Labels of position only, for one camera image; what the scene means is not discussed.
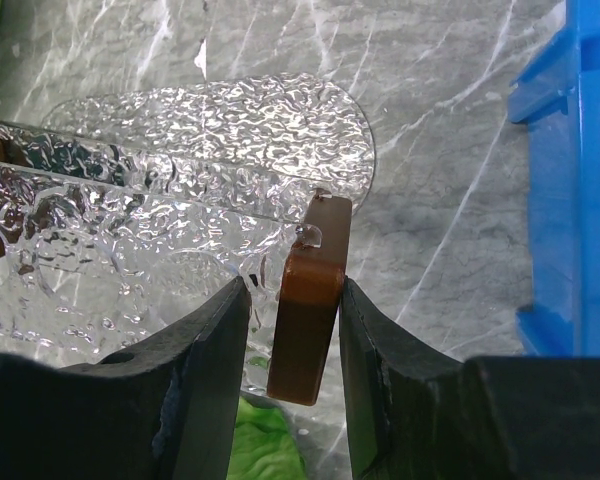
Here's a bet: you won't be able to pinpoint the blue four-compartment bin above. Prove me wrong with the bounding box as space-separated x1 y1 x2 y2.
508 1 600 357

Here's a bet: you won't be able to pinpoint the clear acrylic tray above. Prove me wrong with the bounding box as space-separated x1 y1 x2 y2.
43 73 376 221

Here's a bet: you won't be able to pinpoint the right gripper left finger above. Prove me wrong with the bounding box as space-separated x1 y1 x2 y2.
0 278 251 479

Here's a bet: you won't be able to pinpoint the green napa cabbage front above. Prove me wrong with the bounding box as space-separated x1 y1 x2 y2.
227 397 307 480

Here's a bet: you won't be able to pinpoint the clear acrylic holder brown ends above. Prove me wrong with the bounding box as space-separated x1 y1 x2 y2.
0 132 352 405

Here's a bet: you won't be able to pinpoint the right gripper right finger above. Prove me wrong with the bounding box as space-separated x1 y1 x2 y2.
339 280 600 479

